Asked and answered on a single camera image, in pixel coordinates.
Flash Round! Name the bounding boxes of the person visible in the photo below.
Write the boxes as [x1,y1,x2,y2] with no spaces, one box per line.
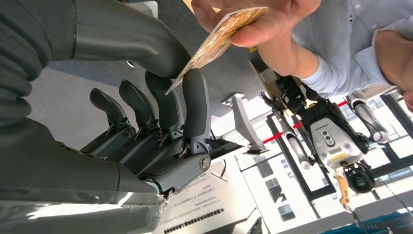
[191,0,413,113]

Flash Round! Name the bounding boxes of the grey angled stand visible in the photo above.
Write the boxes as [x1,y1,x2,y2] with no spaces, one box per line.
[222,93,270,156]

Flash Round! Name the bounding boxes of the red barrier strip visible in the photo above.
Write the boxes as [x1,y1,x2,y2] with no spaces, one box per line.
[263,100,349,145]

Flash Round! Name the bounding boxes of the white black humanoid robot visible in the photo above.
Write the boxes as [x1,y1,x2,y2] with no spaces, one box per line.
[261,76,391,211]

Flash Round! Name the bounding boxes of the black flat panel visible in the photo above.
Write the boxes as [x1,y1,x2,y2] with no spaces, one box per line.
[209,138,244,161]

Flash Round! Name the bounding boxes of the white sign with black text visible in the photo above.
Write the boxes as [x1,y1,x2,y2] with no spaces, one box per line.
[154,160,260,234]

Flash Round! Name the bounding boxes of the ribbed grey right arm sleeve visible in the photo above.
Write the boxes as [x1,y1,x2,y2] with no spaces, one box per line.
[0,0,53,128]

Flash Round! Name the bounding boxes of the blue plastic crate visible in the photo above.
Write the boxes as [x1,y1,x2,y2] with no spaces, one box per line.
[319,209,413,234]

